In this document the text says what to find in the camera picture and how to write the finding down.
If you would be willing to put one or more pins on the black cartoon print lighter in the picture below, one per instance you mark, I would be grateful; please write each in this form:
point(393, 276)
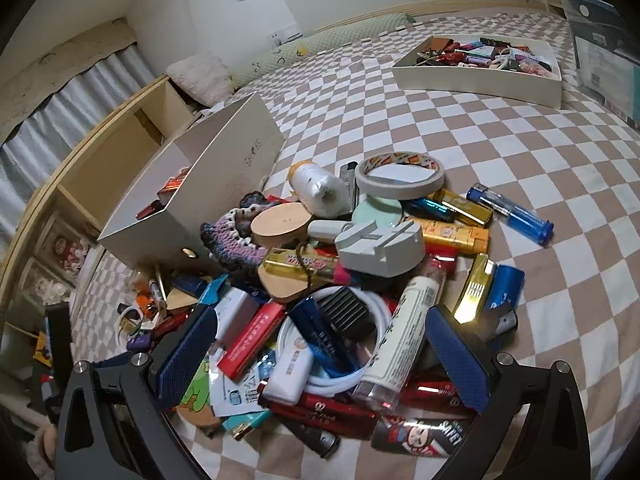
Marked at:
point(425, 437)

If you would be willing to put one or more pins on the brown cork coaster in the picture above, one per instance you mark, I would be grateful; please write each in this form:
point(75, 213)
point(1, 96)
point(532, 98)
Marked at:
point(200, 416)

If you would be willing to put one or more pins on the round wooden block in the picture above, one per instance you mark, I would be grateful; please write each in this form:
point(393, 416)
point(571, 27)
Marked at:
point(277, 225)

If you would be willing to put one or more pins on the teal lighter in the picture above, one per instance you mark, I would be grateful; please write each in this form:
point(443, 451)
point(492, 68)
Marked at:
point(245, 422)

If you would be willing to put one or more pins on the wooden bedside shelf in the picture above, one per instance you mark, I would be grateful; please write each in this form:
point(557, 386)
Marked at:
point(110, 160)

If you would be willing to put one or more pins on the small dark blue box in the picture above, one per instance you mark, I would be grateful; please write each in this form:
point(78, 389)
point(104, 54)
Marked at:
point(190, 284)

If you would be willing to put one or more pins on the beige curtain valance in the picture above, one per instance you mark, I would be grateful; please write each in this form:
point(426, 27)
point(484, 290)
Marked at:
point(60, 65)

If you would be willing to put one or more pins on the dark gold lighter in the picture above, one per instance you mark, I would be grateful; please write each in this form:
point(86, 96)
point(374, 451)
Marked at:
point(465, 207)

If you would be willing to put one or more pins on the wooden heart piece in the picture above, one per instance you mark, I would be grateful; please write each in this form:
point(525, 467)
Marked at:
point(280, 285)

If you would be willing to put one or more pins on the deep white storage box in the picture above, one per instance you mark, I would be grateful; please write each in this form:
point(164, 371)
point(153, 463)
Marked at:
point(225, 160)

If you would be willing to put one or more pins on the blue metal lighter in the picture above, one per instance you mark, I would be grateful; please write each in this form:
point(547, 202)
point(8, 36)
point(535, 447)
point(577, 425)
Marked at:
point(505, 282)

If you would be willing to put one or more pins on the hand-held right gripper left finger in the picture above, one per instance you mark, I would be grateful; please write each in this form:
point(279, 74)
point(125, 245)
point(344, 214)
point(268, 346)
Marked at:
point(185, 355)

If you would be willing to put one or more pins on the purple lighter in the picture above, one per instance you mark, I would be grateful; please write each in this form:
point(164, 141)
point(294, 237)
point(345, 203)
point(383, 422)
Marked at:
point(137, 344)

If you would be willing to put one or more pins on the shiny gold lighter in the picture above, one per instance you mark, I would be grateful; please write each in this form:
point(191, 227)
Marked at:
point(475, 285)

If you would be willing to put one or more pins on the white rectangular box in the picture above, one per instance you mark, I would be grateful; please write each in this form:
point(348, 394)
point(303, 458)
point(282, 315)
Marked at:
point(235, 310)

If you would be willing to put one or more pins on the white fluffy pillow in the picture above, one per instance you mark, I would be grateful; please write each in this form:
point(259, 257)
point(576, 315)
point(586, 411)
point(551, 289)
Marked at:
point(200, 77)

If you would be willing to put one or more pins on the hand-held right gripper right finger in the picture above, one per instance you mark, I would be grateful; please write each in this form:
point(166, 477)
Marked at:
point(457, 355)

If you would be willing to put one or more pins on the shallow white tray box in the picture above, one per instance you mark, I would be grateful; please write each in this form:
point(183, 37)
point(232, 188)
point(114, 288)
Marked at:
point(475, 82)

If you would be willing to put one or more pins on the yellow lighter with red label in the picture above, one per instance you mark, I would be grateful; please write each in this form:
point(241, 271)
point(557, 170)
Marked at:
point(300, 262)

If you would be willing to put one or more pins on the white printed cylinder lighter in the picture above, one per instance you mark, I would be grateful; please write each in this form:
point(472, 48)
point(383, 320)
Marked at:
point(400, 340)

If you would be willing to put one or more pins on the shiny red lighter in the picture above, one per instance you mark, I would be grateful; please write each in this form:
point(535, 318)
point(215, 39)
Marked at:
point(430, 390)

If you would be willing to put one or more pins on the white curtain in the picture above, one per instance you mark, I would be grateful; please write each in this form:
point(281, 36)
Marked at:
point(60, 110)

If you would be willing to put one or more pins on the mint green round mirror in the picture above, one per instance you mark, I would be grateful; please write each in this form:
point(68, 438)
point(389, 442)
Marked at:
point(375, 212)

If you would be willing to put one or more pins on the green cartoon sticker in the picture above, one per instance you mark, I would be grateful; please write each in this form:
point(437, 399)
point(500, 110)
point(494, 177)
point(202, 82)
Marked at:
point(197, 385)

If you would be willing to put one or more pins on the black ribbed clip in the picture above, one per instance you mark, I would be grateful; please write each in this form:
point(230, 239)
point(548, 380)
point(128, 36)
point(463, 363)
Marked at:
point(347, 312)

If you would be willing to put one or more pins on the green bolster pillow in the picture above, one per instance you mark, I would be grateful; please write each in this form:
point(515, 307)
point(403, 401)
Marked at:
point(310, 47)

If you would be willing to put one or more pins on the white blue printed sachet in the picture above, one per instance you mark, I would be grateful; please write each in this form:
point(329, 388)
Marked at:
point(235, 395)

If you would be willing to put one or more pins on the clear display boxes with flowers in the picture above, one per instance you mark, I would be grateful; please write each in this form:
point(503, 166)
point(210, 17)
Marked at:
point(67, 252)

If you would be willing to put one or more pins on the orange lighter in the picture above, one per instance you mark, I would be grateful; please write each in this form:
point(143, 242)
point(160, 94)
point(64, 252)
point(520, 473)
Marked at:
point(450, 235)

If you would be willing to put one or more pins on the checkered bed sheet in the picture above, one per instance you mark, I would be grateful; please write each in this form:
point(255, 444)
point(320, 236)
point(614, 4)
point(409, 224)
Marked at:
point(550, 160)

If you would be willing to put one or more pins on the white wall socket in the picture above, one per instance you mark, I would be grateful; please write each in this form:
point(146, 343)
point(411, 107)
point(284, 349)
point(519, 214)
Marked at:
point(285, 35)

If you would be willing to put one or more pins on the heap of small mixed trinkets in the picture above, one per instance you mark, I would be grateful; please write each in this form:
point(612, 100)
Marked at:
point(480, 55)

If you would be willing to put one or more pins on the grey lighter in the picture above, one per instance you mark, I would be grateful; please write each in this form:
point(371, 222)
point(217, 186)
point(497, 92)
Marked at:
point(317, 442)

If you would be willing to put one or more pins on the clear blue lighter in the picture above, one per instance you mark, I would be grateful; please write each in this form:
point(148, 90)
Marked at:
point(520, 217)

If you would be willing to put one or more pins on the clear plastic storage bin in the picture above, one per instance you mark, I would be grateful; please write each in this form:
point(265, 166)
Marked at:
point(600, 60)

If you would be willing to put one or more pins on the masking tape roll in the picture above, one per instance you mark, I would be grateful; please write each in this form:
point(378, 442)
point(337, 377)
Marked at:
point(400, 187)

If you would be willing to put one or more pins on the metallic blue lighter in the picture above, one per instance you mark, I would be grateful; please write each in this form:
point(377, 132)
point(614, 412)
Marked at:
point(430, 208)

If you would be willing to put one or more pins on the purple crocheted coaster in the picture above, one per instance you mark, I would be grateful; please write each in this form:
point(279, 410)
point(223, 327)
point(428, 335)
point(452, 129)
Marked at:
point(230, 240)

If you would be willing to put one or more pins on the dark red long lighter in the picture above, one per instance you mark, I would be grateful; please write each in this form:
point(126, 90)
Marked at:
point(320, 407)

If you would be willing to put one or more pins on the dark blue lighter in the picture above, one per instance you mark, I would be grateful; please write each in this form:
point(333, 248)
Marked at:
point(320, 332)

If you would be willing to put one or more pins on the white box with orange logo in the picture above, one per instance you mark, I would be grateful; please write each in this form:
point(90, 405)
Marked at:
point(287, 372)

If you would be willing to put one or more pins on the grey plastic holder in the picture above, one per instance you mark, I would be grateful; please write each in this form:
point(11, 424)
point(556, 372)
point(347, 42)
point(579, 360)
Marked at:
point(385, 255)

